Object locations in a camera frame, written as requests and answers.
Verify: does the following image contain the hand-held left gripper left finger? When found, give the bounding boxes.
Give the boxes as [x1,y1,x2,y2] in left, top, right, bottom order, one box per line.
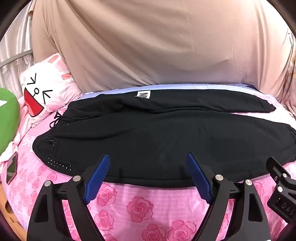
[26,154,111,241]

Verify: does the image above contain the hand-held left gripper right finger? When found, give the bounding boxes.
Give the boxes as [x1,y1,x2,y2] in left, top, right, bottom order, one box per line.
[186,152,271,241]

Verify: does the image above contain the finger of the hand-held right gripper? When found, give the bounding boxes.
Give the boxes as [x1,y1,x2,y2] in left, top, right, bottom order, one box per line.
[266,157,296,193]

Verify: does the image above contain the black pants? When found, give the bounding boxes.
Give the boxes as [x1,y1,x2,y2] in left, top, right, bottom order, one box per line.
[32,89,296,189]

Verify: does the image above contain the pink rose print bedsheet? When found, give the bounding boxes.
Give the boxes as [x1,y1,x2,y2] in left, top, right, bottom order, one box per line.
[0,82,296,241]

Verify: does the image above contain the smartphone in pink case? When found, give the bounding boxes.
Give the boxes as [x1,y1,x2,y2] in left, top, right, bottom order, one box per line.
[6,152,19,185]

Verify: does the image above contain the pale floral curtain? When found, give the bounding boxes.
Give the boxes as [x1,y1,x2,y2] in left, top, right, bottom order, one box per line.
[276,28,296,112]

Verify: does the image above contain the white cartoon face pillow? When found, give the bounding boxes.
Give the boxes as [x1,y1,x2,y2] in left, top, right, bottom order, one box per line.
[19,53,83,127]

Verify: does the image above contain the green plush toy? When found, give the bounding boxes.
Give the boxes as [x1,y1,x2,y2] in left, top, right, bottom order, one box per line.
[0,87,20,156]

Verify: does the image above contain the grey metal rod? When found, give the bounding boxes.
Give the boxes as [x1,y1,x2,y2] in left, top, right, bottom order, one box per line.
[0,49,33,68]

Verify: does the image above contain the beige cloth drape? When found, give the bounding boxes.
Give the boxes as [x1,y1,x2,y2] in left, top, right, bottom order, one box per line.
[31,0,294,102]

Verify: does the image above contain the white curtain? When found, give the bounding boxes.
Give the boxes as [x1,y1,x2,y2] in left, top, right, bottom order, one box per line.
[0,3,35,93]

